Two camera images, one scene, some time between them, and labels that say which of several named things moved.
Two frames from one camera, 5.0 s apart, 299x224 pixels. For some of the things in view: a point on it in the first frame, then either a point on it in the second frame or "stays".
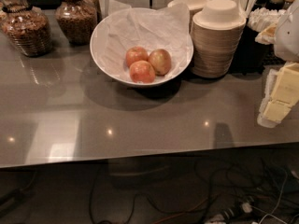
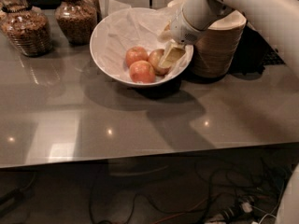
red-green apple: (161, 61) stays
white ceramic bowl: (142, 47) stays
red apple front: (142, 71) stays
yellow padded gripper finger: (281, 94) -> (181, 32)
